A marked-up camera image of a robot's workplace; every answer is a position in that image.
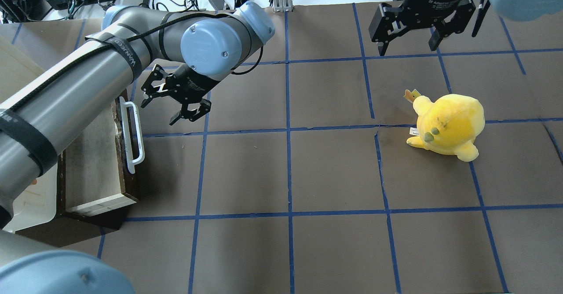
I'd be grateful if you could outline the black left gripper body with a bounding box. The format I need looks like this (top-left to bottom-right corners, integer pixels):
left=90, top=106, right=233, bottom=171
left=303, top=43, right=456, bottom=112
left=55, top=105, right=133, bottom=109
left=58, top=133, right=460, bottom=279
left=164, top=65, right=220, bottom=108

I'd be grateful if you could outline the wooden drawer with white handle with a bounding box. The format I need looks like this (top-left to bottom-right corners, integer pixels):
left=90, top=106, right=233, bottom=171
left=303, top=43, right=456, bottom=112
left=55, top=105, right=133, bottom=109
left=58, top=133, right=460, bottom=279
left=57, top=93, right=139, bottom=231

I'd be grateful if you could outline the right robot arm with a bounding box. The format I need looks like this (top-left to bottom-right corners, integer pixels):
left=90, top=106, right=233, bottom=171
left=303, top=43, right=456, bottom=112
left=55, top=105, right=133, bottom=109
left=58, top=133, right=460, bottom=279
left=368, top=0, right=563, bottom=56

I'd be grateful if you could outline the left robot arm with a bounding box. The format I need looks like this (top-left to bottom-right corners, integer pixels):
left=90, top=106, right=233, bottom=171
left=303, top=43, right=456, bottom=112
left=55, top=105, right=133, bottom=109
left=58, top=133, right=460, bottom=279
left=1, top=2, right=276, bottom=294

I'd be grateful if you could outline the cream cabinet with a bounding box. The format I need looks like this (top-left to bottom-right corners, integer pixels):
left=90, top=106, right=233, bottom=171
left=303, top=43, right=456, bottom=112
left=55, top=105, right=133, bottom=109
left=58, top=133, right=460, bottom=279
left=1, top=37, right=58, bottom=228

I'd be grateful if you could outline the yellow plush toy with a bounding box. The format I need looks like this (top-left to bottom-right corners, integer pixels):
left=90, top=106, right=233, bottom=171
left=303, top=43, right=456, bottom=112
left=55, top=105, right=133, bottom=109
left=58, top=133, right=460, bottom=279
left=404, top=89, right=486, bottom=162

